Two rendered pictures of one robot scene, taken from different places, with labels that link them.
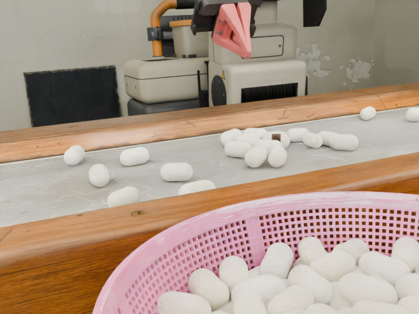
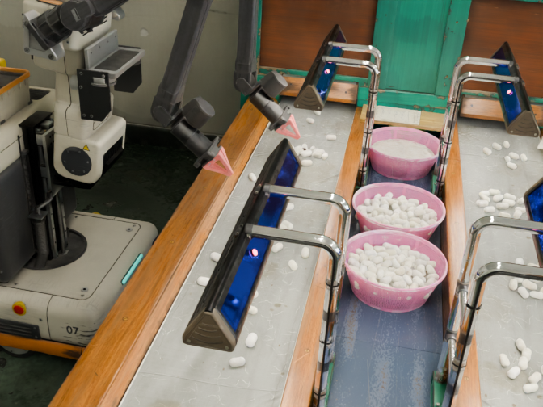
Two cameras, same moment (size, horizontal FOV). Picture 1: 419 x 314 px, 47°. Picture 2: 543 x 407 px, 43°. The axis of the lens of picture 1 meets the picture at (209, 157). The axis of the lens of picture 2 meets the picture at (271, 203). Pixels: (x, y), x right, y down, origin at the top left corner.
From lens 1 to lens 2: 1.59 m
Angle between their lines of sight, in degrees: 56
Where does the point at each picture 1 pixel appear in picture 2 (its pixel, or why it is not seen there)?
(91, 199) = (274, 270)
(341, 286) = (373, 261)
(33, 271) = not seen: hidden behind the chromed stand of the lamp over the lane
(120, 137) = (200, 238)
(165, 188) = (282, 255)
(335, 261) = (365, 256)
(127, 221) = not seen: hidden behind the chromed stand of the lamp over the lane
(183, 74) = (10, 144)
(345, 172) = (334, 228)
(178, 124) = (207, 219)
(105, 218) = (324, 271)
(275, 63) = (113, 127)
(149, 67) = not seen: outside the picture
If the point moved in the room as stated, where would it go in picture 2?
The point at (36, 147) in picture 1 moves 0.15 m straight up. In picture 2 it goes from (187, 262) to (187, 209)
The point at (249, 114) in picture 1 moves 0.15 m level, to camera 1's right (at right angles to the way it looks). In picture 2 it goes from (218, 198) to (247, 178)
